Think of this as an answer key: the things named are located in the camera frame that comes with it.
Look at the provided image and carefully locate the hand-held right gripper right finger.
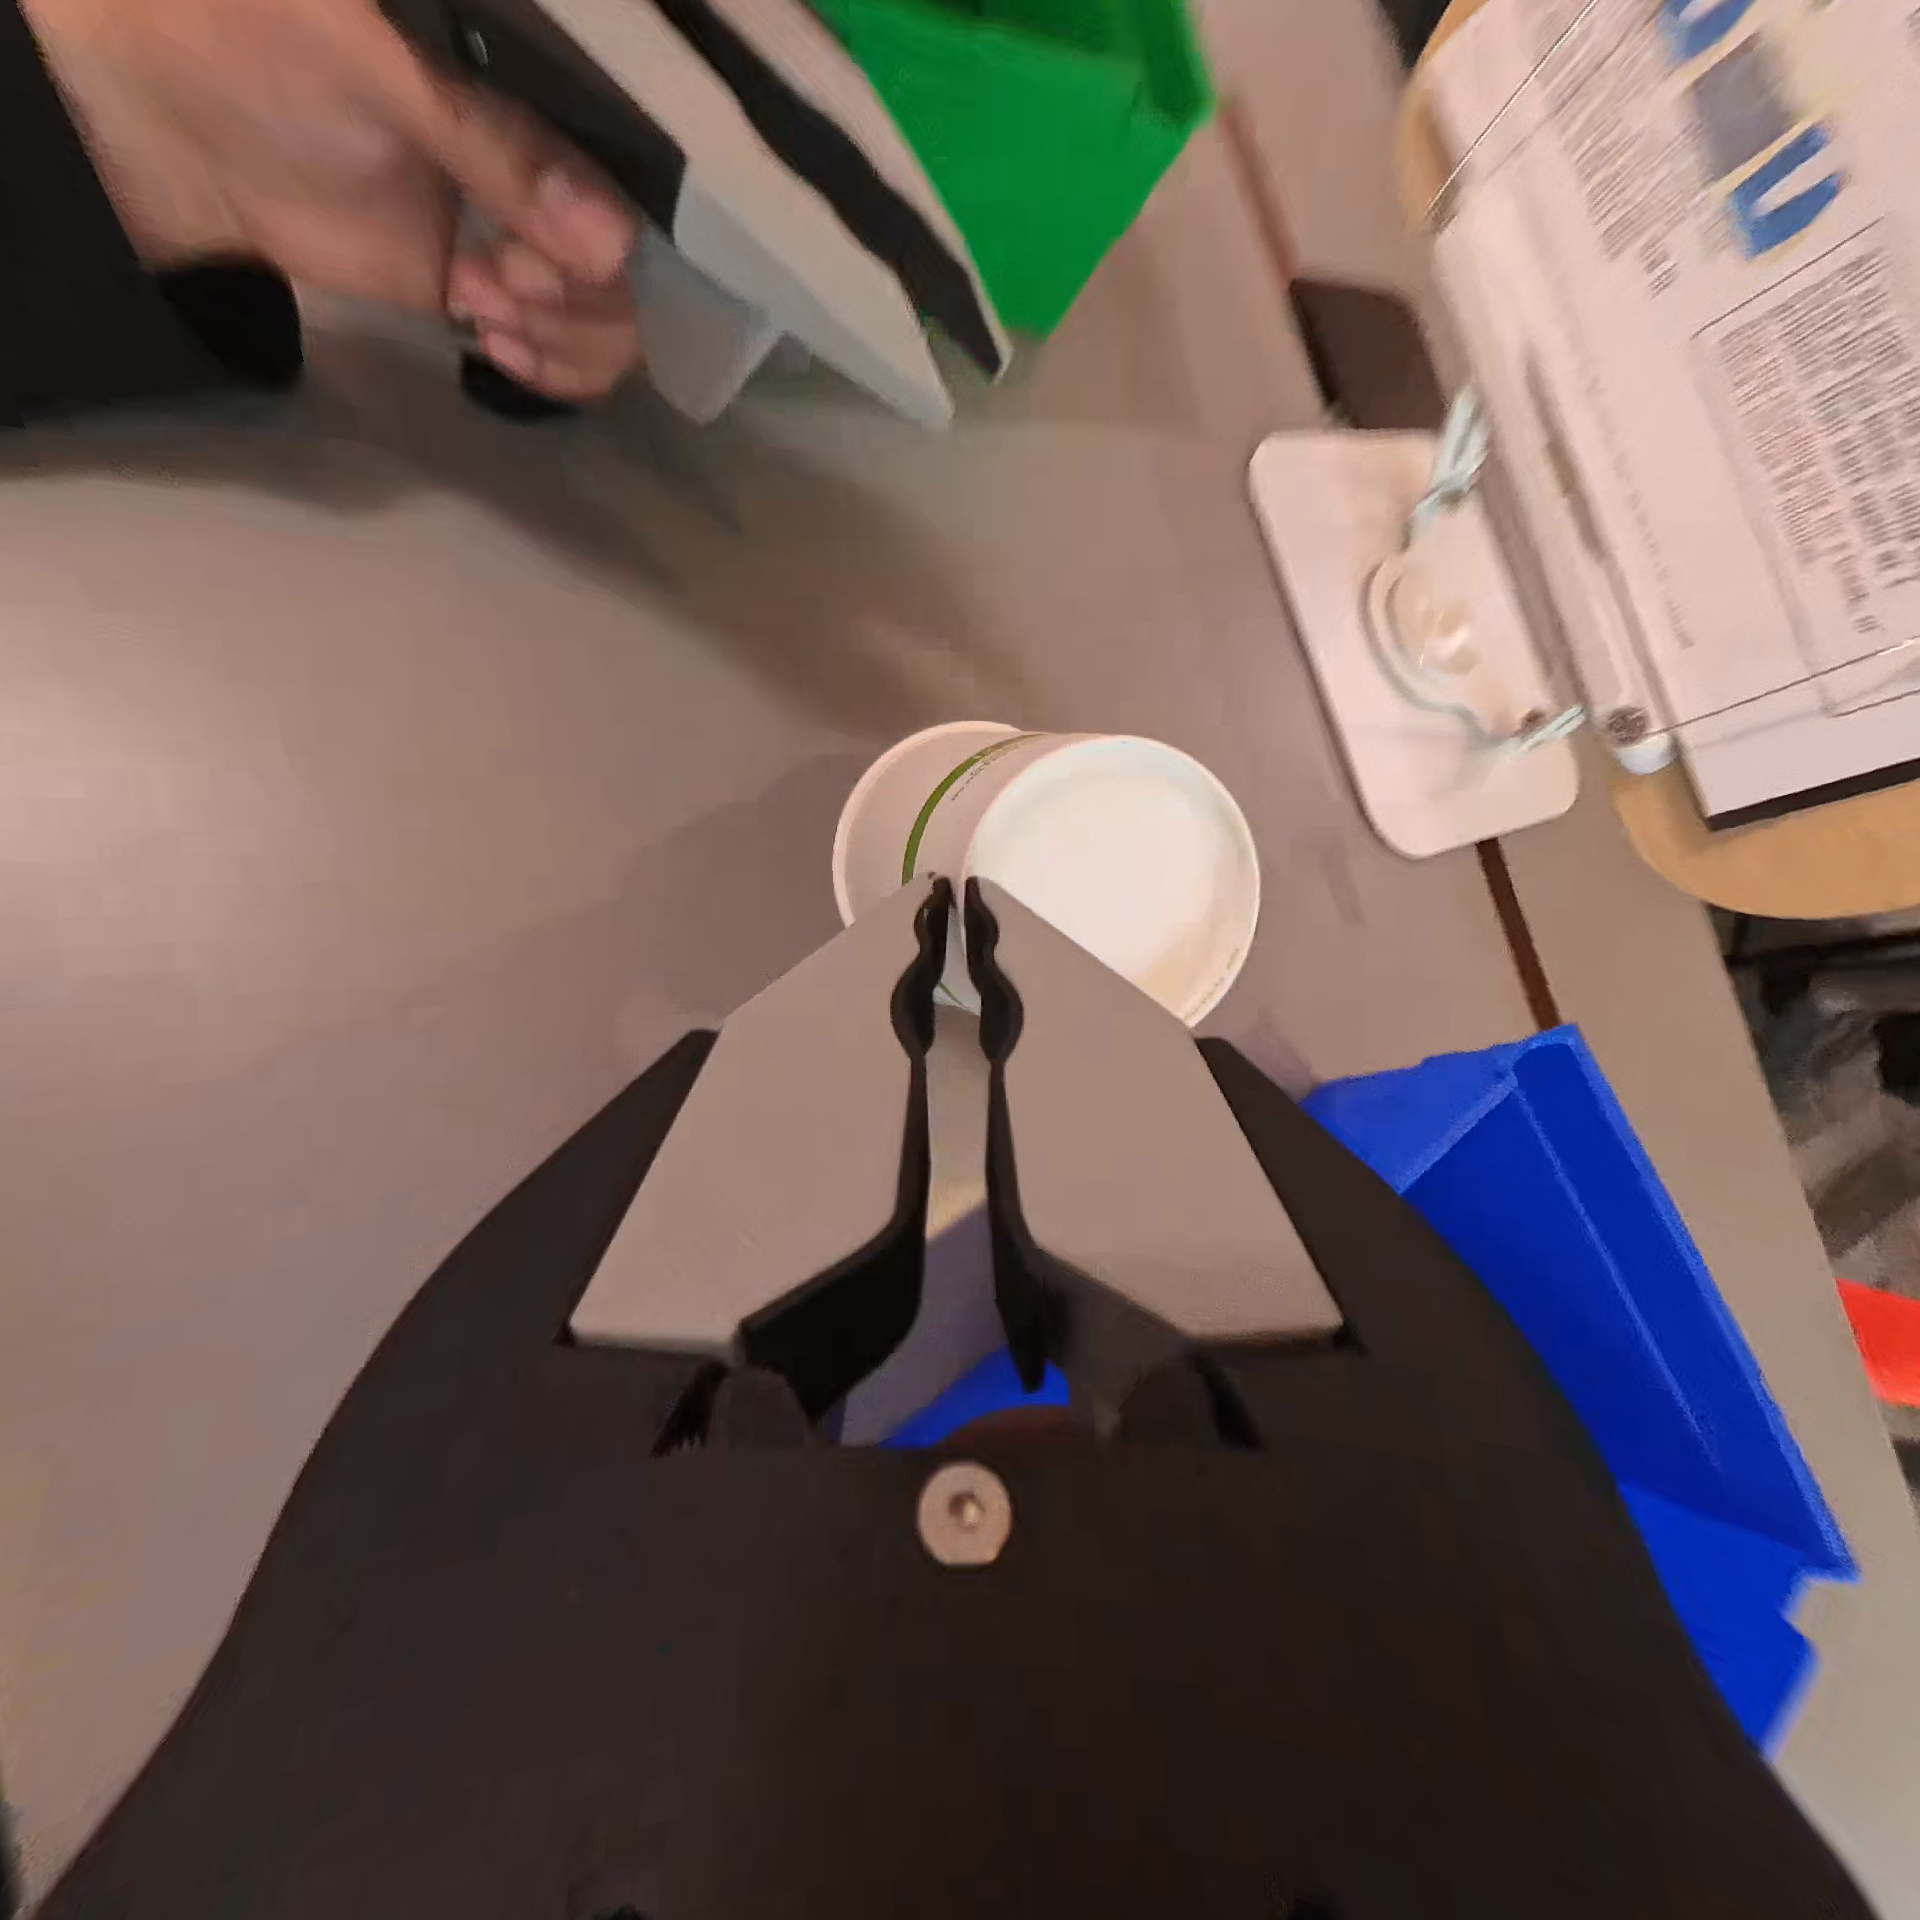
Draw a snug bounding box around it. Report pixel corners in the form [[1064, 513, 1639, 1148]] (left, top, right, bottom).
[[959, 874, 1346, 1441]]

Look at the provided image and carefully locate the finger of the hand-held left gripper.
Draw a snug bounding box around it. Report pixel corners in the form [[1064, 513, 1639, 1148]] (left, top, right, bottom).
[[532, 0, 958, 433], [661, 0, 1011, 379]]

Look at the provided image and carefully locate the printed paper sheet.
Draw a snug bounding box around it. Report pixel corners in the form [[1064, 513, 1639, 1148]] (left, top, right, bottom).
[[1424, 0, 1920, 825]]

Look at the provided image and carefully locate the white paper cup green band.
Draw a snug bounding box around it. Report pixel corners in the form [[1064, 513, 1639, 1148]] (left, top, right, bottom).
[[832, 722, 1262, 1034]]

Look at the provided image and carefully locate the person's left forearm black sleeve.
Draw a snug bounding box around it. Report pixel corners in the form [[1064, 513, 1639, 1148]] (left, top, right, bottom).
[[0, 0, 309, 433]]

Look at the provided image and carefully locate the white metal stand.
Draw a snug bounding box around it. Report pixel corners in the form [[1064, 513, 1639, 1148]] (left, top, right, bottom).
[[1245, 382, 1672, 863]]

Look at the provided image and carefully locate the person's left hand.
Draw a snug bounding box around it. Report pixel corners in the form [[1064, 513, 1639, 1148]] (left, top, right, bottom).
[[29, 0, 648, 408]]

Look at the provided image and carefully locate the blue plastic bin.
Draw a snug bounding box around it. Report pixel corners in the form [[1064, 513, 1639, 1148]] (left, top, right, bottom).
[[877, 1026, 1862, 1760]]

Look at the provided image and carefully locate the green plastic bin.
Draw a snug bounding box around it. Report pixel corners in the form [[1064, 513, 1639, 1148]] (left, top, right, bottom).
[[810, 0, 1221, 340]]

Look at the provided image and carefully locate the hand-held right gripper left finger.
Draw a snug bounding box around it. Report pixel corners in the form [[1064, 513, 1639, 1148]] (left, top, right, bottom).
[[566, 874, 958, 1420]]

